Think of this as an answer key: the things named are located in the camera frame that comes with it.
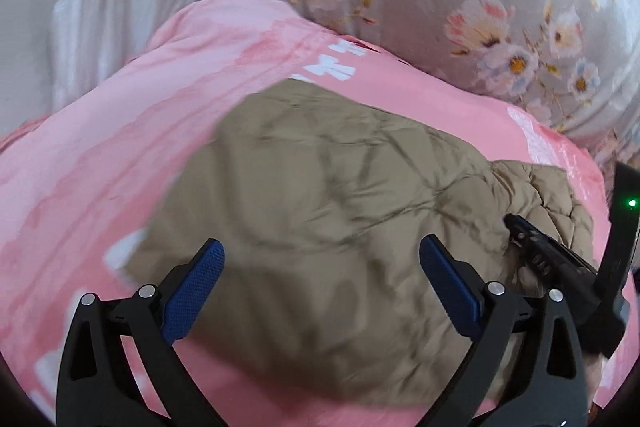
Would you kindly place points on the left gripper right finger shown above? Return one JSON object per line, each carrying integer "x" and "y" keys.
{"x": 547, "y": 385}

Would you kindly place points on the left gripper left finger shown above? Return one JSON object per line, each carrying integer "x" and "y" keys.
{"x": 96, "y": 386}

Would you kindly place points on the beige quilted puffer jacket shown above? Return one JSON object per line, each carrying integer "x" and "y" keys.
{"x": 320, "y": 204}

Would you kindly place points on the pink patterned blanket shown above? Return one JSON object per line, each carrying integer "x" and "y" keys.
{"x": 78, "y": 186}

